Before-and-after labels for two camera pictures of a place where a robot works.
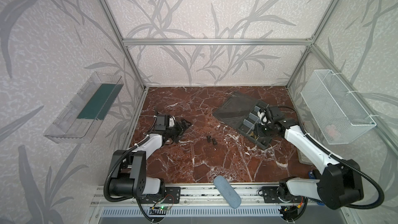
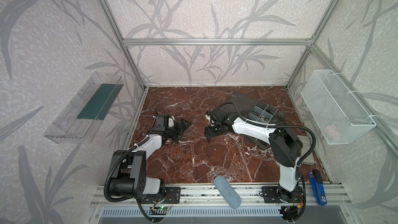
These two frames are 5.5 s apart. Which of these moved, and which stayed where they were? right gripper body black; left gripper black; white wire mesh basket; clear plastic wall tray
Moved: right gripper body black
Stayed: left gripper black; clear plastic wall tray; white wire mesh basket
